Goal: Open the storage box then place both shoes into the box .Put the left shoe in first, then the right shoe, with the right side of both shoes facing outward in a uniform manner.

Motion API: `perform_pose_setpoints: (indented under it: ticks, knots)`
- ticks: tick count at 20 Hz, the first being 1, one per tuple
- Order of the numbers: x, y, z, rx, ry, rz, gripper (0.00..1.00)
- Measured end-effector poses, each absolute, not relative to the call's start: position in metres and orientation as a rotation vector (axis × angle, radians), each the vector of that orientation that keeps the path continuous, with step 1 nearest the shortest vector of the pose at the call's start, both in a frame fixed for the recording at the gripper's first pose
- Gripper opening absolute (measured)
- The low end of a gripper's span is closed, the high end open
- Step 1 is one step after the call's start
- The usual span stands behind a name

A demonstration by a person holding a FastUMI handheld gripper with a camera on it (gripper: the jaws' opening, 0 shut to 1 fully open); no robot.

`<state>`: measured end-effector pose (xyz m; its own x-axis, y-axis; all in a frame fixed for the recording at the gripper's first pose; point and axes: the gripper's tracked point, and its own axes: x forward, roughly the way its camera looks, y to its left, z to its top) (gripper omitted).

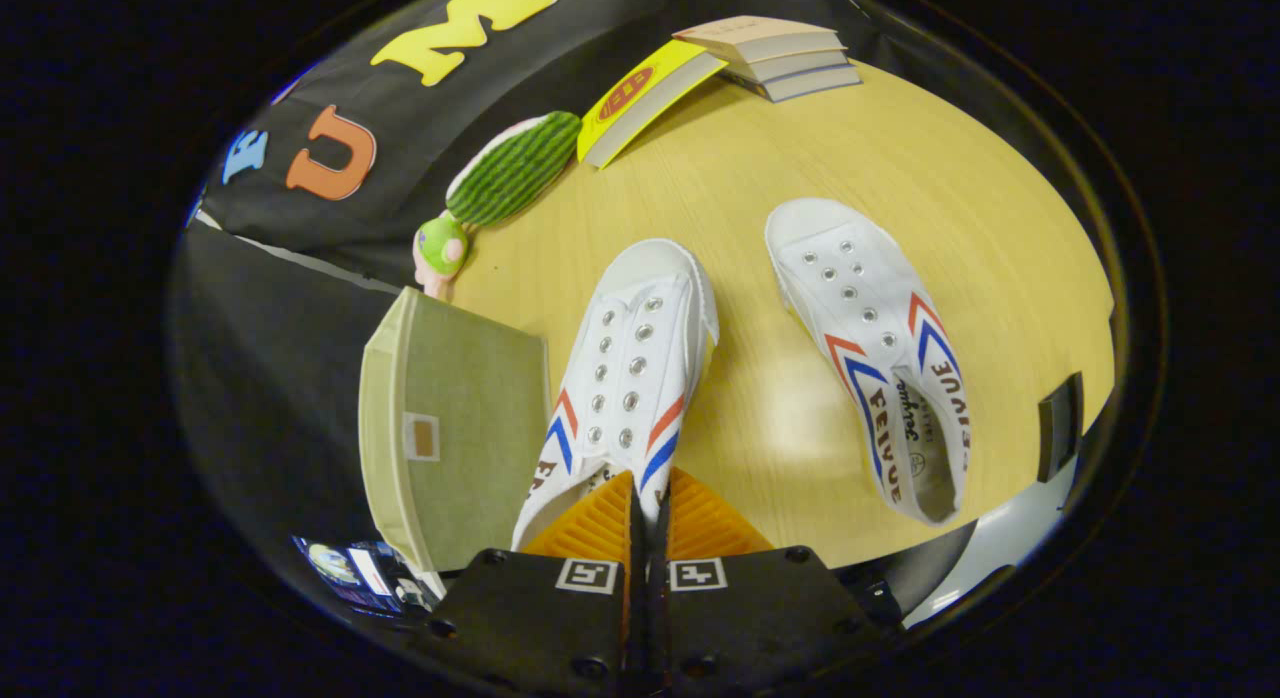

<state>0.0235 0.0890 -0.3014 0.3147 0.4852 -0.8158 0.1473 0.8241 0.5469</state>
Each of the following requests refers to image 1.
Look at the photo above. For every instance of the thick paperback book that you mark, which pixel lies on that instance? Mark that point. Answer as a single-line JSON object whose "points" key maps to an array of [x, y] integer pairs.
{"points": [[795, 65], [810, 83]]}

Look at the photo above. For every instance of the black chair armrest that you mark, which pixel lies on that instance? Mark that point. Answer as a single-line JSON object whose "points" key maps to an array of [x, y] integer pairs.
{"points": [[1060, 428]]}

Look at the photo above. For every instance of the watermelon slice plush toy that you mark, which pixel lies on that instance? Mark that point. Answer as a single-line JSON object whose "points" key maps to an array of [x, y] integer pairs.
{"points": [[515, 168]]}

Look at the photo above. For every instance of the green and pink plush toy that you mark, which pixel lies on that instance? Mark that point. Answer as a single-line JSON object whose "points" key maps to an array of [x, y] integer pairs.
{"points": [[440, 246]]}

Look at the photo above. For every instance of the yellow cover book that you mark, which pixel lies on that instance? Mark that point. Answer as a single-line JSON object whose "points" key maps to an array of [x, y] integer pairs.
{"points": [[640, 93]]}

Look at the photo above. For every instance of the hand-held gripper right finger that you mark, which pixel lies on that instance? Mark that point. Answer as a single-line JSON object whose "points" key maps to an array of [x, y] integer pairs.
{"points": [[760, 618]]}

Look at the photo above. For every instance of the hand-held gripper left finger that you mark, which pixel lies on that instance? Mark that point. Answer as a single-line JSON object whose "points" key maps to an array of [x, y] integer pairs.
{"points": [[530, 618]]}

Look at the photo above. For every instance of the black backdrop cloth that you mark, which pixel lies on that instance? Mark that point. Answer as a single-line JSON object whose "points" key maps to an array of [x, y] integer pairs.
{"points": [[270, 378]]}

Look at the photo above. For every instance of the beige cover book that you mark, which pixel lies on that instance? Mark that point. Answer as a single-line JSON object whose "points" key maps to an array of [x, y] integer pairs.
{"points": [[760, 33]]}

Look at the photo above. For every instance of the beige fabric storage box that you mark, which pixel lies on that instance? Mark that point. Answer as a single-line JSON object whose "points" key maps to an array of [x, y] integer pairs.
{"points": [[460, 448]]}

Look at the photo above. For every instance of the white canvas shoe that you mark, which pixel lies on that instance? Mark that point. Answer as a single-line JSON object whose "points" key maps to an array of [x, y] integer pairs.
{"points": [[850, 278], [630, 358]]}

